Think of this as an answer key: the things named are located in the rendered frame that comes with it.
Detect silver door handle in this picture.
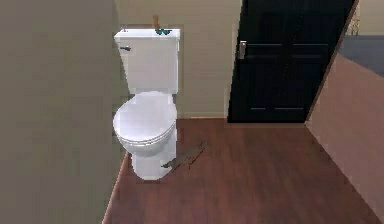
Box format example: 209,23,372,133
237,40,248,61

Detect white toilet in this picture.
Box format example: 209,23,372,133
112,27,182,182

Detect black room door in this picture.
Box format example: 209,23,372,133
227,0,358,124

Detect teal brush with wooden handle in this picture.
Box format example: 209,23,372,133
152,15,174,37

